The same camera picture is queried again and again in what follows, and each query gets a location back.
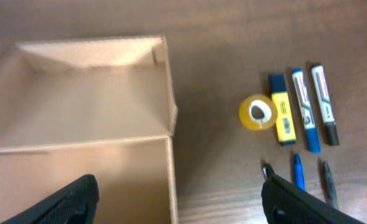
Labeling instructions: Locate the blue whiteboard marker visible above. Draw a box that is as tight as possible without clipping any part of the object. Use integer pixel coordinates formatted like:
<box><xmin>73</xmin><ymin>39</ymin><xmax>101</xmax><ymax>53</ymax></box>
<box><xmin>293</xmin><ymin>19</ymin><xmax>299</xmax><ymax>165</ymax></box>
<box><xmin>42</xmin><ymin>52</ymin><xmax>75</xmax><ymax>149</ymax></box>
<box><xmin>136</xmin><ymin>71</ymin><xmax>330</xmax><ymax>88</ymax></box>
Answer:
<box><xmin>292</xmin><ymin>68</ymin><xmax>321</xmax><ymax>153</ymax></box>

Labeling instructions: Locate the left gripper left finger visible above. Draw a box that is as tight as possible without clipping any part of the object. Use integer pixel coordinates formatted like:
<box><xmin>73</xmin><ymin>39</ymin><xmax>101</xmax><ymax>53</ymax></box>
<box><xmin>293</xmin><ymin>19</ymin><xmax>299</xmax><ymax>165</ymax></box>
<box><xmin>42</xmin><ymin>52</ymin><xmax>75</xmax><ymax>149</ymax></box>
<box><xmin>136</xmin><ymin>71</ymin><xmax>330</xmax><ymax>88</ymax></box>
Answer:
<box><xmin>3</xmin><ymin>174</ymin><xmax>99</xmax><ymax>224</ymax></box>

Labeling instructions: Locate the blue pen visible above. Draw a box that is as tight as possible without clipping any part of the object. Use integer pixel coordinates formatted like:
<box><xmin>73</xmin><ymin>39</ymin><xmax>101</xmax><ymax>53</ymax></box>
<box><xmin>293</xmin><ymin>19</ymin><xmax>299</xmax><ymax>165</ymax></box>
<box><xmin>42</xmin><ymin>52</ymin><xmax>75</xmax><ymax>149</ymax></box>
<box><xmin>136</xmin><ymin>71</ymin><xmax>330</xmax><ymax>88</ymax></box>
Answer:
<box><xmin>293</xmin><ymin>153</ymin><xmax>305</xmax><ymax>190</ymax></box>

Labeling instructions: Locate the yellow tape roll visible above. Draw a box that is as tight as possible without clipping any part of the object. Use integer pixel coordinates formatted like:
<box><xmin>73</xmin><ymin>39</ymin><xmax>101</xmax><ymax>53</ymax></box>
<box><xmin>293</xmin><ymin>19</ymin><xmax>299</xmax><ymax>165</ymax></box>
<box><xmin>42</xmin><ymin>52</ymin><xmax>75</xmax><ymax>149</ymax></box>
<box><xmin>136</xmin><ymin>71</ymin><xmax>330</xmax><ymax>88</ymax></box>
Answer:
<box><xmin>238</xmin><ymin>95</ymin><xmax>277</xmax><ymax>131</ymax></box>

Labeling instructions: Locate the yellow highlighter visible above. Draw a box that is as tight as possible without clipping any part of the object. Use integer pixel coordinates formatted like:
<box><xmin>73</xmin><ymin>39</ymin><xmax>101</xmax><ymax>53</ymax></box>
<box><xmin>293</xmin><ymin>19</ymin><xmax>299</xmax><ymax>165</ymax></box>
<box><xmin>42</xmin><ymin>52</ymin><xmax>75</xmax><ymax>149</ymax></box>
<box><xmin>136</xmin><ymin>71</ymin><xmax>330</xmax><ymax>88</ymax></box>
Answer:
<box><xmin>268</xmin><ymin>74</ymin><xmax>296</xmax><ymax>146</ymax></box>

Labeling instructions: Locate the cardboard box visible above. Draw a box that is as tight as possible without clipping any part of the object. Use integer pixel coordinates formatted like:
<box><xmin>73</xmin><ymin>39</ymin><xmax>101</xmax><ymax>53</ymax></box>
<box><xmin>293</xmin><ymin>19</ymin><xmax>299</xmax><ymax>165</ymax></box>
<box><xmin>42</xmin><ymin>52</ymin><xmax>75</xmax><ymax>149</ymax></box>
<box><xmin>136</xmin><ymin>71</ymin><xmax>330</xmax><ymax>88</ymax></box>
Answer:
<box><xmin>0</xmin><ymin>35</ymin><xmax>179</xmax><ymax>223</ymax></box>

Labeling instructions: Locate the black pen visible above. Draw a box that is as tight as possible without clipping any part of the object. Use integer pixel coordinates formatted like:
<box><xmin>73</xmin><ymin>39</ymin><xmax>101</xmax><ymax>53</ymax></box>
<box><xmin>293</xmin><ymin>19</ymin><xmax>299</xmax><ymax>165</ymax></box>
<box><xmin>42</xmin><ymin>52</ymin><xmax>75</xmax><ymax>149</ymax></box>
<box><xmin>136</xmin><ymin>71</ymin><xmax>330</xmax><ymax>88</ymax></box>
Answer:
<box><xmin>322</xmin><ymin>161</ymin><xmax>338</xmax><ymax>210</ymax></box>

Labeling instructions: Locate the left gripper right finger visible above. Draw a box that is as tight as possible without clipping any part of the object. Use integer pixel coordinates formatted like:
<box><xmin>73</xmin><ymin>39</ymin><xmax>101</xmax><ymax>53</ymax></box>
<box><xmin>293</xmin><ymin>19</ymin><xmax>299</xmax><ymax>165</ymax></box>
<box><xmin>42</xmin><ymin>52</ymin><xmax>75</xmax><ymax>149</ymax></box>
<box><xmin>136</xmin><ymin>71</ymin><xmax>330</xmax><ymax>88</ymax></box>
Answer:
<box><xmin>261</xmin><ymin>163</ymin><xmax>362</xmax><ymax>224</ymax></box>

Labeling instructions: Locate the black permanent marker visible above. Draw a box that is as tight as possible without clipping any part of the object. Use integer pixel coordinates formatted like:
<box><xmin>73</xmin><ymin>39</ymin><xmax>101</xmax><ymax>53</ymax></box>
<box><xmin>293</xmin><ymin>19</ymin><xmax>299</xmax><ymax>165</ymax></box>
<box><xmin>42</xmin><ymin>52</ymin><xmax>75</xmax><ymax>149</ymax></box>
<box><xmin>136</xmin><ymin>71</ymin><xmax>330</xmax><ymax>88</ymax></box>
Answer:
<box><xmin>262</xmin><ymin>164</ymin><xmax>268</xmax><ymax>180</ymax></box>

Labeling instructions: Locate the black whiteboard marker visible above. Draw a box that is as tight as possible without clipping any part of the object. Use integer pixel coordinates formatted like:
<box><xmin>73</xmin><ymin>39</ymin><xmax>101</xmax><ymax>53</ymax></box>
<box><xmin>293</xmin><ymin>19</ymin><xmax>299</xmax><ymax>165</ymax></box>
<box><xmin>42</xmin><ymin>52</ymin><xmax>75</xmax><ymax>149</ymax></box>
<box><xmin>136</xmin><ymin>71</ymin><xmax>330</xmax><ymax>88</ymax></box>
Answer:
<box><xmin>310</xmin><ymin>63</ymin><xmax>340</xmax><ymax>146</ymax></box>

